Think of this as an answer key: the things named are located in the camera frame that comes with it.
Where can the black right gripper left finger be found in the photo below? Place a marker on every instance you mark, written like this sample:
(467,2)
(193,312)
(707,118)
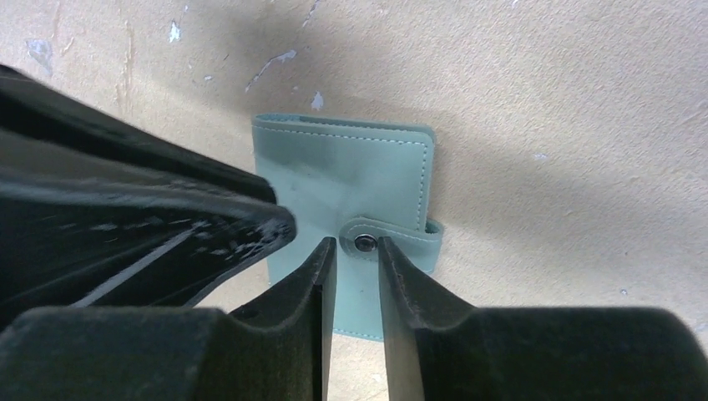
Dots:
(275,347)

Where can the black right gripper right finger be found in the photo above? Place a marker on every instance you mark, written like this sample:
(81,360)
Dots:
(439,347)

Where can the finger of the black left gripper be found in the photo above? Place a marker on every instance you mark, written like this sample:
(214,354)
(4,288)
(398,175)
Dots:
(79,231)
(32,109)

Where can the green leather card holder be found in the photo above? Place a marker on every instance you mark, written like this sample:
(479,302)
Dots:
(355,181)

